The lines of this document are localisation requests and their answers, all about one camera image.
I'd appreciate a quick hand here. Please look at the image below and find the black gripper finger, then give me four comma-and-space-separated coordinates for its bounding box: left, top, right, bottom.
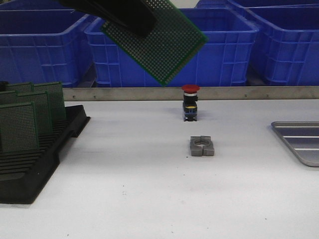
59, 0, 157, 37

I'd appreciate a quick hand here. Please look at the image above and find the green perforated circuit board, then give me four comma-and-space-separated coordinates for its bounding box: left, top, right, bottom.
0, 102, 39, 153

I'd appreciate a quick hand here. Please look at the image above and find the green board back right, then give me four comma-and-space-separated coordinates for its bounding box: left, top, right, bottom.
33, 82, 66, 122

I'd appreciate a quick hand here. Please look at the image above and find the green board middle row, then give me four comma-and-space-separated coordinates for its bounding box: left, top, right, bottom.
17, 91, 53, 135

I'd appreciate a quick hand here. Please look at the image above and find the green board back left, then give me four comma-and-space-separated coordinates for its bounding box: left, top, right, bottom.
5, 82, 33, 93

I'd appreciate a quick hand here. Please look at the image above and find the green board left middle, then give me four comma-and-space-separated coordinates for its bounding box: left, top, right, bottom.
0, 91, 17, 106

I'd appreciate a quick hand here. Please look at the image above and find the black slotted board rack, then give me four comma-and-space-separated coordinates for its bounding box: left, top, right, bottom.
0, 105, 90, 204

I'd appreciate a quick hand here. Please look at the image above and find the silver metal tray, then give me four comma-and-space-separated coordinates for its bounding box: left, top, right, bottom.
271, 121, 319, 167

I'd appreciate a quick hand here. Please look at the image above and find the blue far right crate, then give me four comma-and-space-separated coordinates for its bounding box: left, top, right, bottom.
195, 0, 319, 8

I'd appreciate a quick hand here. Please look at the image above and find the red emergency stop button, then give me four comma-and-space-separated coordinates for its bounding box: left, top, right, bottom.
181, 84, 200, 121

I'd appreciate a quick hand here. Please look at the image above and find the blue centre plastic crate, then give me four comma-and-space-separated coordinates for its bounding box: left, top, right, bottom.
85, 8, 258, 88

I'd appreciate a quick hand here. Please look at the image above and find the blue plastic crate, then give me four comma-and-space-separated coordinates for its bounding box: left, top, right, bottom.
85, 8, 258, 88
245, 6, 319, 86
0, 9, 96, 87

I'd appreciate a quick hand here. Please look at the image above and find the blue left plastic crate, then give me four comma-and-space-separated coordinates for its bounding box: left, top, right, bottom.
0, 9, 96, 87

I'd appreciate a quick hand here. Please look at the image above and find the blue far left crate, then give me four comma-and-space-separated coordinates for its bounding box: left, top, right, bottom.
0, 0, 89, 10

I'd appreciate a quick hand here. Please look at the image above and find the grey split clamp block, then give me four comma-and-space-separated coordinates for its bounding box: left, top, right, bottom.
190, 135, 215, 157

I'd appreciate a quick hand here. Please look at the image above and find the blue right plastic crate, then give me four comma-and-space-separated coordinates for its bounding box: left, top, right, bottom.
245, 6, 319, 86

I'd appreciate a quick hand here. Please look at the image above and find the metal table edge rail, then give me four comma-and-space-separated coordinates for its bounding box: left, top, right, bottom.
63, 86, 319, 102

